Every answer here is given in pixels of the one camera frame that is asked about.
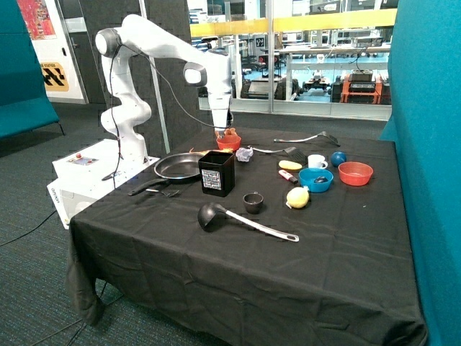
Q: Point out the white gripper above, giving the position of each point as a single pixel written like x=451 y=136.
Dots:
x=221 y=113

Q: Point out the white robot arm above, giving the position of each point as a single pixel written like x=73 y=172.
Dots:
x=137 y=36

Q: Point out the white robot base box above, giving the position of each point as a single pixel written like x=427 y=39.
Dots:
x=89 y=174

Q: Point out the brown teddy toy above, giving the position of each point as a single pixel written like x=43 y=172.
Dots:
x=222 y=132

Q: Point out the red bowl with toys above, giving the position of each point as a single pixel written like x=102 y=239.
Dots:
x=229 y=142

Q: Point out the yellow brown toy lizard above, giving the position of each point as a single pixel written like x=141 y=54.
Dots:
x=202 y=153

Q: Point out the black square bin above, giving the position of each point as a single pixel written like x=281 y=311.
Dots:
x=218 y=173

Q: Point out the black frying pan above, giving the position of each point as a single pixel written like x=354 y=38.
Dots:
x=176 y=168

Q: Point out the black slotted spatula near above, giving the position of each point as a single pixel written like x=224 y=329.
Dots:
x=295 y=154

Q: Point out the yellow potato toy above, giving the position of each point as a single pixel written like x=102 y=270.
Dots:
x=289 y=165

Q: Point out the red white marker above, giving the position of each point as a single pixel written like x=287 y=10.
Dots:
x=288 y=176

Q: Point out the small black cup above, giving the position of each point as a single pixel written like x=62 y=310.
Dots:
x=253 y=202

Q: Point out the black fork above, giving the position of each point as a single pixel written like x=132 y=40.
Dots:
x=165 y=193

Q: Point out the white mug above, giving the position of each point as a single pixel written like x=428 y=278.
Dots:
x=317 y=161

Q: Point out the black spatula far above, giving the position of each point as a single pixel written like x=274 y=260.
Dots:
x=322 y=134

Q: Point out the yellow lemon toy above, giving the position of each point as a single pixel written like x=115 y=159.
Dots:
x=297 y=198

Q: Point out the blue plastic bowl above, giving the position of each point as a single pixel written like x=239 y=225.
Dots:
x=308 y=175

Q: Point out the dark object in blue bowl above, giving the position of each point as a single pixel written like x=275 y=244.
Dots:
x=321 y=179

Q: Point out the blue ball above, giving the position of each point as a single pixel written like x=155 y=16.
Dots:
x=337 y=158

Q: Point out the black tablecloth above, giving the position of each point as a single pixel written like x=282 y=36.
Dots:
x=349 y=280

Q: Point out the red plastic bowl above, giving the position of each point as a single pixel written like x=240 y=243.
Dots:
x=355 y=173

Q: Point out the black ladle steel handle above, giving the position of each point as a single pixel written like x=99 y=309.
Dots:
x=208 y=211

